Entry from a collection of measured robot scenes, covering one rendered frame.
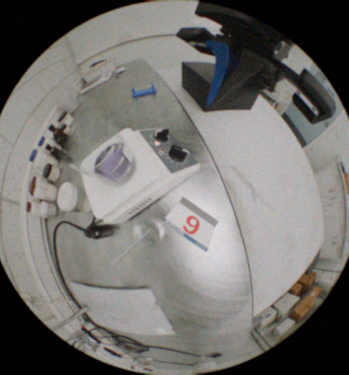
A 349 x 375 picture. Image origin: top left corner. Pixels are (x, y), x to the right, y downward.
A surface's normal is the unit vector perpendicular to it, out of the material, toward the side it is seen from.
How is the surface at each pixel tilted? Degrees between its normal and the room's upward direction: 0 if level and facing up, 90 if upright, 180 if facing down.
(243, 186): 0
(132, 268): 0
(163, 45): 90
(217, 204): 0
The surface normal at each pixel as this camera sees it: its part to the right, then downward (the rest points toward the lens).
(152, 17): 0.29, 0.92
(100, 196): -0.05, -0.25
